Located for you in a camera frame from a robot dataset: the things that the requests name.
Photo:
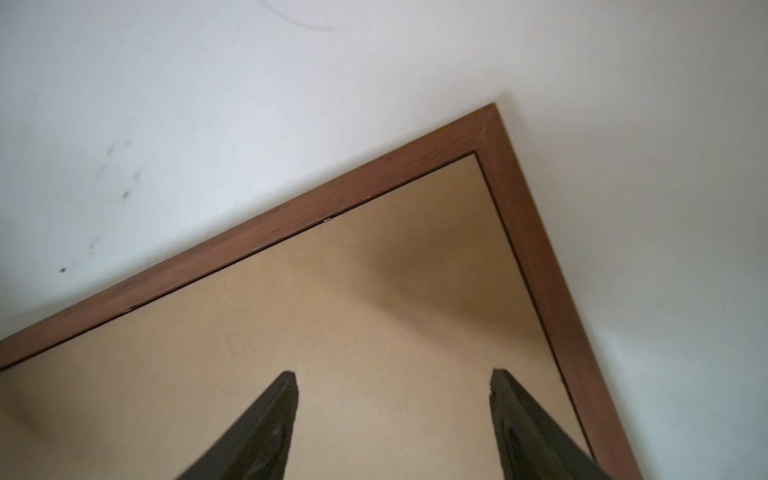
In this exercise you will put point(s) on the brown wooden picture frame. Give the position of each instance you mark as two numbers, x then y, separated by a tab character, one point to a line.
482	134

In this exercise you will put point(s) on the brown cardboard backing board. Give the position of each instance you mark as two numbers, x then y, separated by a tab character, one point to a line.
393	317

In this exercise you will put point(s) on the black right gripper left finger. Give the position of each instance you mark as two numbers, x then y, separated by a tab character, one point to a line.
256	445

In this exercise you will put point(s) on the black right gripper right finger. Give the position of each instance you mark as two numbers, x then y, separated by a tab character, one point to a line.
530	443

